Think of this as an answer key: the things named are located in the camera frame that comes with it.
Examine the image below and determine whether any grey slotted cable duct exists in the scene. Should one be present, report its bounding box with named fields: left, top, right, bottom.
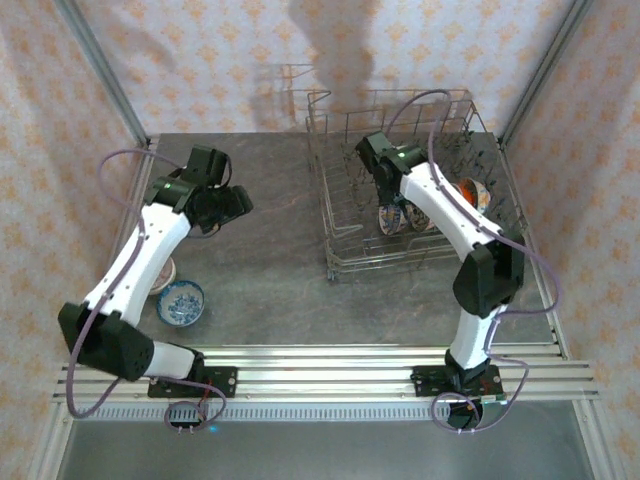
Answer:
left=74, top=403, right=451, bottom=422

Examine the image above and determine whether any cream ceramic bowl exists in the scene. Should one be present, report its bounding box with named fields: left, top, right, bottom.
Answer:
left=148, top=257, right=177, bottom=296

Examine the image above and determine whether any aluminium frame post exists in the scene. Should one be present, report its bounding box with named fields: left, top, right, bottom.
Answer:
left=54, top=0, right=154, bottom=149
left=497, top=0, right=596, bottom=150
left=573, top=402, right=619, bottom=480
left=27, top=399, right=76, bottom=480

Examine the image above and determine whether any grey wire dish rack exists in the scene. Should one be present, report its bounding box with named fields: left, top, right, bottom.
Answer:
left=304, top=88, right=530, bottom=284

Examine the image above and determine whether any blue and white patterned bowl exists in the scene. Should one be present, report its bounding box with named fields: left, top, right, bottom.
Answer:
left=157, top=279, right=206, bottom=329

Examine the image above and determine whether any thin black camera cable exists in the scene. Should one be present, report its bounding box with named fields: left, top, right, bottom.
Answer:
left=214, top=152, right=235, bottom=189

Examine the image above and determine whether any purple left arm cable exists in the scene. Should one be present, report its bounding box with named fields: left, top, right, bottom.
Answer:
left=64, top=148, right=226, bottom=436

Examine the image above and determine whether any blue and yellow patterned bowl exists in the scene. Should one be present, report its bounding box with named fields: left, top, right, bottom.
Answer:
left=375, top=203, right=407, bottom=236

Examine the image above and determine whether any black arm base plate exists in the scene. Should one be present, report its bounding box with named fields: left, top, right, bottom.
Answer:
left=148, top=366, right=238, bottom=400
left=412, top=364, right=503, bottom=400

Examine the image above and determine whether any orange bowl with floral inside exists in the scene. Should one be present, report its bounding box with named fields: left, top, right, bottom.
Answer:
left=457, top=177, right=494, bottom=214

